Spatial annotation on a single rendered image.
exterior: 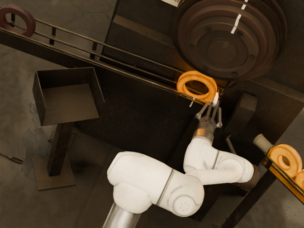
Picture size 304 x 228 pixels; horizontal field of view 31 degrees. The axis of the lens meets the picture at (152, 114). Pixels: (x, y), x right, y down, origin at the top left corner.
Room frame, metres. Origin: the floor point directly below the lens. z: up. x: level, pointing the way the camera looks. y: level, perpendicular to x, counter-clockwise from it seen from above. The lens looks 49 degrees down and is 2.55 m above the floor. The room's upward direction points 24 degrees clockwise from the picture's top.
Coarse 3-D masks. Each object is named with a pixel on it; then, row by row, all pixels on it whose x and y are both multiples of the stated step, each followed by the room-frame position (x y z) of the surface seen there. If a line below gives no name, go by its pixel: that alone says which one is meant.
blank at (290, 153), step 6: (282, 144) 1.71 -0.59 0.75; (276, 150) 1.69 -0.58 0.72; (282, 150) 1.68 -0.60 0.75; (288, 150) 1.67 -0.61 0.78; (294, 150) 1.68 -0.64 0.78; (270, 156) 1.70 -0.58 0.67; (276, 156) 1.68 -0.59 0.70; (288, 156) 1.66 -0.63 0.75; (294, 156) 1.65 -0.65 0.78; (276, 162) 1.67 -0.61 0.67; (282, 162) 1.68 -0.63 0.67; (294, 162) 1.64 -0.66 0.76; (300, 162) 1.65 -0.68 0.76; (282, 168) 1.65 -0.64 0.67; (288, 168) 1.64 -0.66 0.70; (294, 168) 1.63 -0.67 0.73; (300, 168) 1.64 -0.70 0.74; (288, 174) 1.63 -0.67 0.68; (294, 174) 1.62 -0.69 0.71
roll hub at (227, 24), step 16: (224, 16) 1.74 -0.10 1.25; (192, 32) 1.70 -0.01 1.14; (208, 32) 1.70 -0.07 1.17; (224, 32) 1.70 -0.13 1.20; (208, 48) 1.69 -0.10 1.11; (224, 48) 1.69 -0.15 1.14; (240, 48) 1.71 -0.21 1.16; (256, 48) 1.70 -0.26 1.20; (208, 64) 1.70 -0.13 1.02; (224, 64) 1.71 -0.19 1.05; (240, 64) 1.71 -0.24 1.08
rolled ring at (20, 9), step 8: (0, 8) 1.77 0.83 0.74; (8, 8) 1.77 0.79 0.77; (16, 8) 1.77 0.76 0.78; (0, 16) 1.76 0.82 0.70; (24, 16) 1.77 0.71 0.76; (32, 16) 1.80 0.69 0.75; (0, 24) 1.76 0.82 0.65; (8, 24) 1.79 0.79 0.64; (32, 24) 1.77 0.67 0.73; (16, 32) 1.78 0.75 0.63; (24, 32) 1.77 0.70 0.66; (32, 32) 1.77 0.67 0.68
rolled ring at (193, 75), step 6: (186, 72) 1.82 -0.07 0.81; (192, 72) 1.81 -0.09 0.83; (198, 72) 1.82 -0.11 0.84; (180, 78) 1.80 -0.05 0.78; (186, 78) 1.80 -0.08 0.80; (192, 78) 1.80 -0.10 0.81; (198, 78) 1.80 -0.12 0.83; (204, 78) 1.80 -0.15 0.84; (210, 78) 1.82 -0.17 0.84; (180, 84) 1.80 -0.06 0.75; (210, 84) 1.80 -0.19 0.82; (216, 84) 1.83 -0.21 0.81; (180, 90) 1.80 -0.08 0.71; (186, 90) 1.82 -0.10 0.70; (210, 90) 1.80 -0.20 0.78; (216, 90) 1.82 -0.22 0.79; (192, 96) 1.81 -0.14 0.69; (198, 96) 1.82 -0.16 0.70; (204, 96) 1.82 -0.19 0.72; (210, 96) 1.80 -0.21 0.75; (198, 102) 1.80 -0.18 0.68
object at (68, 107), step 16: (48, 80) 1.57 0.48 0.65; (64, 80) 1.62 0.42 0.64; (80, 80) 1.66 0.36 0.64; (96, 80) 1.64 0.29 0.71; (48, 96) 1.54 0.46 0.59; (64, 96) 1.57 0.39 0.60; (80, 96) 1.60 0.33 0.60; (96, 96) 1.60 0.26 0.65; (48, 112) 1.46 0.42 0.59; (64, 112) 1.49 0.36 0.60; (80, 112) 1.52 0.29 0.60; (96, 112) 1.55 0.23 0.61; (64, 128) 1.52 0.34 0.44; (64, 144) 1.53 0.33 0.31; (32, 160) 1.55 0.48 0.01; (48, 160) 1.55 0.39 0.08; (64, 160) 1.64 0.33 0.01; (48, 176) 1.51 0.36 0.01; (64, 176) 1.55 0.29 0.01
